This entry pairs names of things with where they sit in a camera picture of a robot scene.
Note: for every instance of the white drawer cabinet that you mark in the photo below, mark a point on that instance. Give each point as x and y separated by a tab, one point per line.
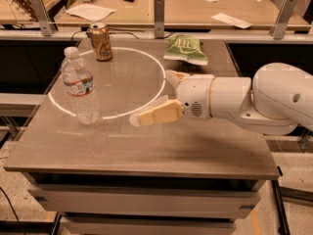
112	209

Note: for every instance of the middle metal bracket post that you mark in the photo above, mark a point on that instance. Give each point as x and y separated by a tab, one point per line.
159	9

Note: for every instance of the green jalapeno chip bag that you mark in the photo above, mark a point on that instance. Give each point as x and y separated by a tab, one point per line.
186	48

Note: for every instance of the white paper sheet left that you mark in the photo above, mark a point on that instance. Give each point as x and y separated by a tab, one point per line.
90	12

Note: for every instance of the right metal bracket post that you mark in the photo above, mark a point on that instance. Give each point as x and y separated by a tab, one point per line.
279	28

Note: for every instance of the metal bracket post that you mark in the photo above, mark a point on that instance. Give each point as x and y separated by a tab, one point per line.
279	28
159	9
45	24

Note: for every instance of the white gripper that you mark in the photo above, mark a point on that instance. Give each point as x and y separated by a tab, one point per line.
194	94

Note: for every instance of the gold soda can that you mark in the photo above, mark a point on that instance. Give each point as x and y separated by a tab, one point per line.
99	36

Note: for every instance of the white paper slip right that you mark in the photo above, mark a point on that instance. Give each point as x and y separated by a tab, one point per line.
226	19

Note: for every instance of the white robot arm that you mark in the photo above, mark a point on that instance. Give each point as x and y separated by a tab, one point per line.
277	100

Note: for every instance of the left metal bracket post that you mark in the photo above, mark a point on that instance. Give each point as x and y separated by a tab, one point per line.
45	24

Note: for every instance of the clear plastic water bottle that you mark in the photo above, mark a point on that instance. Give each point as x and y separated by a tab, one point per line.
80	86

